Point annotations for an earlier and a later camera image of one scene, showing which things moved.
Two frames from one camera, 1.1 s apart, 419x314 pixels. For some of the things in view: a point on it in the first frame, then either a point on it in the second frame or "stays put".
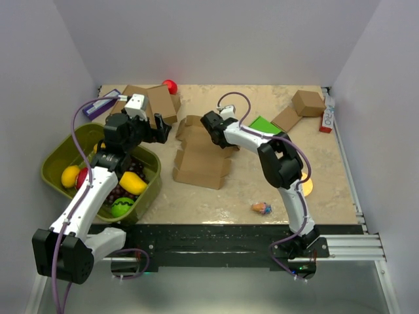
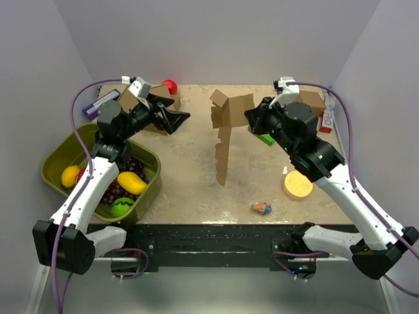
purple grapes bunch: x=133 y=165 stays put
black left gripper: x=159 y=135 to x=171 y=120
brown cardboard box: x=198 y=160 to x=228 y=112
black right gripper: x=229 y=144 to x=257 y=116
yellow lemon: x=69 y=175 stays put
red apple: x=172 y=86 stays put
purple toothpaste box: x=95 y=108 stays put
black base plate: x=205 y=247 stays put
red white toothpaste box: x=328 y=117 stays put
